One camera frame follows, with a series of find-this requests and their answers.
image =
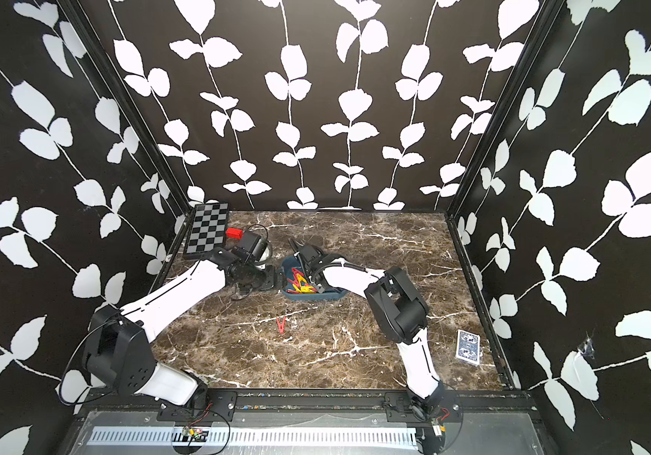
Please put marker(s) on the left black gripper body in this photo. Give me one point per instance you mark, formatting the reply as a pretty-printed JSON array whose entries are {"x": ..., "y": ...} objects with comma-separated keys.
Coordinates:
[{"x": 263, "y": 279}]

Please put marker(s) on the blue playing card deck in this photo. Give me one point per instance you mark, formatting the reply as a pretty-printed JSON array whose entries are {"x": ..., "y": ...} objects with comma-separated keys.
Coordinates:
[{"x": 468, "y": 347}]

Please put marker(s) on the teal plastic storage box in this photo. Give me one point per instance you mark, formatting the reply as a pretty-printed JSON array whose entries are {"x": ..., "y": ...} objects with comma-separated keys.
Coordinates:
[{"x": 330, "y": 294}]

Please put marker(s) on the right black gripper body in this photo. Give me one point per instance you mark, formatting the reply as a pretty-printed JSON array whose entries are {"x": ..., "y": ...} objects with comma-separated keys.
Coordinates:
[{"x": 310, "y": 277}]

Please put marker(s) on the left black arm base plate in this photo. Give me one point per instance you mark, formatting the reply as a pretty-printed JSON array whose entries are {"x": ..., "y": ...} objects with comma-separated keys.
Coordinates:
[{"x": 204, "y": 407}]

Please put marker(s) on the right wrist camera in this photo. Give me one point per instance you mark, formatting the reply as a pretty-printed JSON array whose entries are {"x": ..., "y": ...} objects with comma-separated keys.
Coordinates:
[{"x": 297, "y": 249}]

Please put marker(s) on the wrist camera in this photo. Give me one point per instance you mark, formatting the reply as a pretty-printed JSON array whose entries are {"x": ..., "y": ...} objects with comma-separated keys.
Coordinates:
[
  {"x": 297, "y": 249},
  {"x": 252, "y": 247}
]

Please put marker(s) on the white perforated rail strip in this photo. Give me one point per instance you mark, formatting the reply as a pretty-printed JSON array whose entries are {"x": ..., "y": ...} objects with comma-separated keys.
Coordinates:
[{"x": 384, "y": 438}]

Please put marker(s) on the small circuit board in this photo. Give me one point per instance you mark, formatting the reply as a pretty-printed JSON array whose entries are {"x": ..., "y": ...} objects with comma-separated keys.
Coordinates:
[{"x": 191, "y": 435}]

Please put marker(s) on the black white checkerboard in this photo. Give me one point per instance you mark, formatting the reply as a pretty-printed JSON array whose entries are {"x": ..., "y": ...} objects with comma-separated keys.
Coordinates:
[{"x": 208, "y": 229}]

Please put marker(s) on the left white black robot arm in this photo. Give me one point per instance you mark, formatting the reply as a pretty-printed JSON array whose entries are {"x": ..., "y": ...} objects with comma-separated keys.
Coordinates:
[{"x": 117, "y": 348}]

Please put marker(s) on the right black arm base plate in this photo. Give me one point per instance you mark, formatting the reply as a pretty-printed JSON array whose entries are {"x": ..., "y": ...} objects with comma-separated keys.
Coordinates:
[{"x": 404, "y": 407}]

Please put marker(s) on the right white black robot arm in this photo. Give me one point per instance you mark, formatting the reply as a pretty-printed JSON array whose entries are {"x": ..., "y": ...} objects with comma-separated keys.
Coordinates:
[{"x": 399, "y": 309}]

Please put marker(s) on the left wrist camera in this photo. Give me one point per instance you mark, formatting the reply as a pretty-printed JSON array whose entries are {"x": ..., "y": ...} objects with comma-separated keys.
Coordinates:
[{"x": 252, "y": 247}]

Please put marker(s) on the small red block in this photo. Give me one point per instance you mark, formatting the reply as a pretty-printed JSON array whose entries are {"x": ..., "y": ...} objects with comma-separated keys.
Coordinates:
[{"x": 234, "y": 233}]

